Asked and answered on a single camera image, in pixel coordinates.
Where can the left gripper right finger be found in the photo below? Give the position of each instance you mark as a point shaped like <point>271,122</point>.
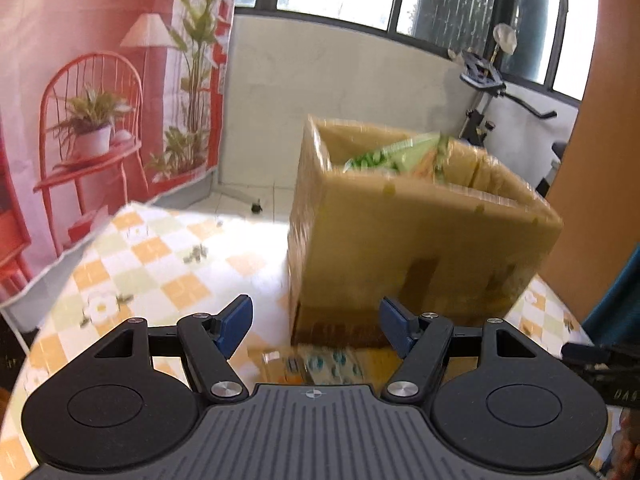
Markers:
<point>422,343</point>

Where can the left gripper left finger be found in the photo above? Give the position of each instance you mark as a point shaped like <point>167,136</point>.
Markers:
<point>208,342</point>

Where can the orange snack packet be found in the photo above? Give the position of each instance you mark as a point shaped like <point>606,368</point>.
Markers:
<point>279,366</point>

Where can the checkered floral tablecloth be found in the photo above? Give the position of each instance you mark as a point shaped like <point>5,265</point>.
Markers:
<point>159,264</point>

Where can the white blue snack packet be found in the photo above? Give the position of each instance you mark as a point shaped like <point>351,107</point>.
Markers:
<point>331,367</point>

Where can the taped cardboard box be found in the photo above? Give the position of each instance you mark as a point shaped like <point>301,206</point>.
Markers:
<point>459,235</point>

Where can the green snack bag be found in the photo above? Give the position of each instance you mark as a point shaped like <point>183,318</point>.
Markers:
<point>400,157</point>

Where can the printed room backdrop curtain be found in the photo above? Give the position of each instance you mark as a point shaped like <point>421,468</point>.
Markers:
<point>102,102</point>

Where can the black framed window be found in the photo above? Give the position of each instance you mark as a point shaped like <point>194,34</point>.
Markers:
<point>546,45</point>

